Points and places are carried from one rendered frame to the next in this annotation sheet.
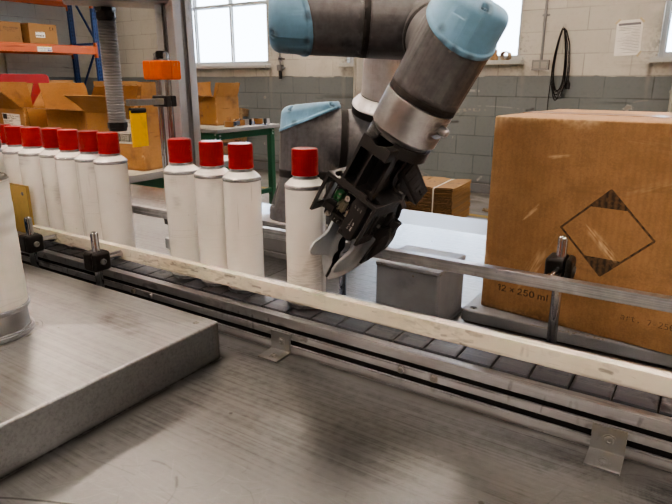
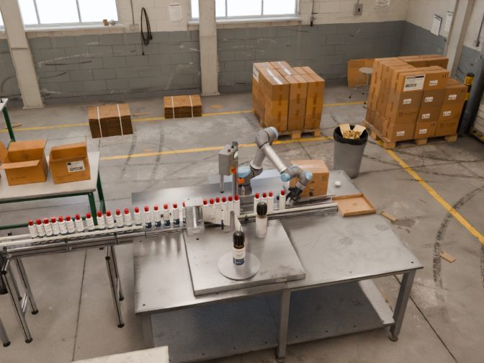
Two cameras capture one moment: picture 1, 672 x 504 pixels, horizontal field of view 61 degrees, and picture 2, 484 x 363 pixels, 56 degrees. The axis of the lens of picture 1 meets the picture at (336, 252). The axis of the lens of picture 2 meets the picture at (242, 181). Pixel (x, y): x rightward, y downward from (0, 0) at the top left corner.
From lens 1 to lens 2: 3.49 m
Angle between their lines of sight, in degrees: 44
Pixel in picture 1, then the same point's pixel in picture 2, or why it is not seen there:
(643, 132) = (316, 173)
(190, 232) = not seen: hidden behind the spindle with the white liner
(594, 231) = (310, 186)
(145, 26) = not seen: outside the picture
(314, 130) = (249, 175)
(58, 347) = (272, 231)
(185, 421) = (291, 231)
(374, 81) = (259, 163)
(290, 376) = (289, 221)
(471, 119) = (99, 59)
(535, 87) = (133, 39)
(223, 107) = not seen: outside the picture
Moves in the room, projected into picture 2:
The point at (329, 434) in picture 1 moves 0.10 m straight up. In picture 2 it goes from (304, 225) to (305, 215)
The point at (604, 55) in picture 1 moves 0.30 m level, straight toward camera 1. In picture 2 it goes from (166, 21) to (169, 24)
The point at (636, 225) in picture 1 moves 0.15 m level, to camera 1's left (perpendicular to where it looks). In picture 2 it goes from (315, 184) to (305, 191)
